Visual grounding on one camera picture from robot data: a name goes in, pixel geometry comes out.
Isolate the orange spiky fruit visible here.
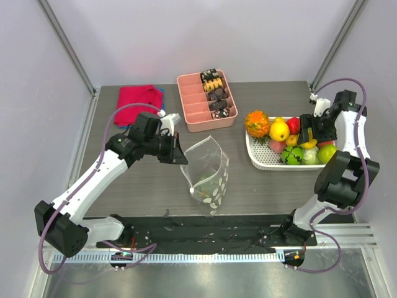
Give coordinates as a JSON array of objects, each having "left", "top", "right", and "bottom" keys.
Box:
[{"left": 244, "top": 110, "right": 270, "bottom": 138}]

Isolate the yellow patterned sushi roll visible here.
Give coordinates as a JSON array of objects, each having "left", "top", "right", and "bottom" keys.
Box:
[{"left": 203, "top": 78, "right": 223, "bottom": 93}]

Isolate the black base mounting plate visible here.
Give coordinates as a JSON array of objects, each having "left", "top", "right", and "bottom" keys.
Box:
[{"left": 112, "top": 215, "right": 317, "bottom": 255}]

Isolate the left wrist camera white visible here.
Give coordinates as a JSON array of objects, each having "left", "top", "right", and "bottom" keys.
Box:
[{"left": 158, "top": 110, "right": 181, "bottom": 136}]

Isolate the dark patterned sushi roll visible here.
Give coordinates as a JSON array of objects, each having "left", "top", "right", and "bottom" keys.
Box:
[{"left": 200, "top": 68, "right": 220, "bottom": 83}]

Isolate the pale green cabbage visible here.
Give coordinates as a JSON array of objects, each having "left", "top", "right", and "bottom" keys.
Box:
[{"left": 303, "top": 146, "right": 319, "bottom": 165}]

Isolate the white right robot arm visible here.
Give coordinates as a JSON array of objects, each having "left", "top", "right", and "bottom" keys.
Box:
[{"left": 280, "top": 90, "right": 380, "bottom": 245}]

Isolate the red apple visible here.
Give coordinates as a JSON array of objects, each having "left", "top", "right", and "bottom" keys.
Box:
[{"left": 286, "top": 117, "right": 301, "bottom": 135}]

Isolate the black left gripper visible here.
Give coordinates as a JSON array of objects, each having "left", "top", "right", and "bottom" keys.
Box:
[{"left": 144, "top": 132, "right": 189, "bottom": 165}]

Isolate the lime green apple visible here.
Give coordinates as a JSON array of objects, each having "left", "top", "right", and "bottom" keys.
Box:
[{"left": 318, "top": 144, "right": 337, "bottom": 164}]

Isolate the red folded shirt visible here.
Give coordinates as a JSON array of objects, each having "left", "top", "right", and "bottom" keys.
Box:
[{"left": 113, "top": 84, "right": 163, "bottom": 127}]

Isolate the white slotted cable duct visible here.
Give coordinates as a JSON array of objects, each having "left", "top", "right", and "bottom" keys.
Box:
[{"left": 66, "top": 250, "right": 285, "bottom": 264}]

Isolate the clear polka dot zip bag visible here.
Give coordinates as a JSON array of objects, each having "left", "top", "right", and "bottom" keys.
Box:
[{"left": 180, "top": 135, "right": 230, "bottom": 217}]

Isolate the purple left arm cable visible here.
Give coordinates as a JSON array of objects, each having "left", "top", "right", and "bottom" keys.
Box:
[{"left": 37, "top": 103, "right": 165, "bottom": 275}]

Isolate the dark sushi roll middle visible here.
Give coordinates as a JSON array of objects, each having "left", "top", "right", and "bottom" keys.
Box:
[{"left": 207, "top": 87, "right": 228, "bottom": 101}]

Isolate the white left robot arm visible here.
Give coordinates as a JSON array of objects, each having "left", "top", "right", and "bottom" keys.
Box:
[{"left": 34, "top": 111, "right": 188, "bottom": 258}]

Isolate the pink divided tray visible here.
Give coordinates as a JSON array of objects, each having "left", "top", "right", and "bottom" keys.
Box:
[{"left": 177, "top": 69, "right": 238, "bottom": 133}]

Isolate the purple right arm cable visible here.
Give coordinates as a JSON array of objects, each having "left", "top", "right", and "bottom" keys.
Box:
[{"left": 306, "top": 77, "right": 370, "bottom": 274}]

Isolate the white perforated fruit basket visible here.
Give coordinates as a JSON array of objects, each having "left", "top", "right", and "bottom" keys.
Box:
[{"left": 246, "top": 116, "right": 334, "bottom": 171}]

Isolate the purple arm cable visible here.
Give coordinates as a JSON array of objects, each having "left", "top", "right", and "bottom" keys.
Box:
[
  {"left": 306, "top": 77, "right": 370, "bottom": 274},
  {"left": 37, "top": 103, "right": 165, "bottom": 275}
]

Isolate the pink peach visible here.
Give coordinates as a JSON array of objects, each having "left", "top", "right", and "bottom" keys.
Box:
[{"left": 268, "top": 139, "right": 286, "bottom": 154}]

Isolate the dark sushi roll lower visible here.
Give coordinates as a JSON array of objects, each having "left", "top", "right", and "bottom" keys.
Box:
[{"left": 209, "top": 99, "right": 231, "bottom": 112}]

